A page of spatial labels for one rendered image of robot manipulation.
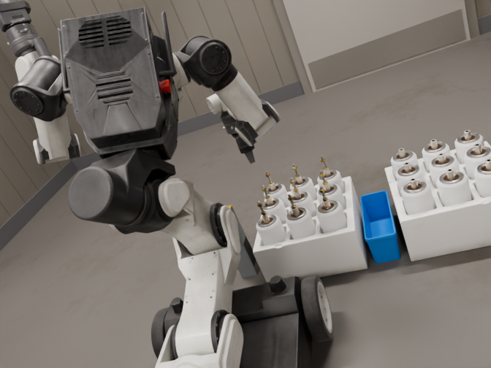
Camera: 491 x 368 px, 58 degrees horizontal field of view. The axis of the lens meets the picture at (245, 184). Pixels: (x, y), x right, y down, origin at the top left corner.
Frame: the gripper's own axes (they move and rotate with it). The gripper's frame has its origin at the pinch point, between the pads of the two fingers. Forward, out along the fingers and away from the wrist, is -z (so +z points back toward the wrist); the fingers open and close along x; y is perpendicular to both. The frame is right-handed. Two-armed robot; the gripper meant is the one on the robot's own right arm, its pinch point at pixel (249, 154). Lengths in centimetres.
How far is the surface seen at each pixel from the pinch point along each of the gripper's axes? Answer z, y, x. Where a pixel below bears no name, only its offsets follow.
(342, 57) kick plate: -28, -98, 182
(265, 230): -24.3, 5.7, -15.6
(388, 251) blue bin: -44, -32, -30
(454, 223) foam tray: -36, -53, -39
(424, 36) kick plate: -34, -156, 165
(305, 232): -29.2, -7.3, -19.8
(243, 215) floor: -48, 14, 47
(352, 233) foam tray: -31.6, -22.1, -28.3
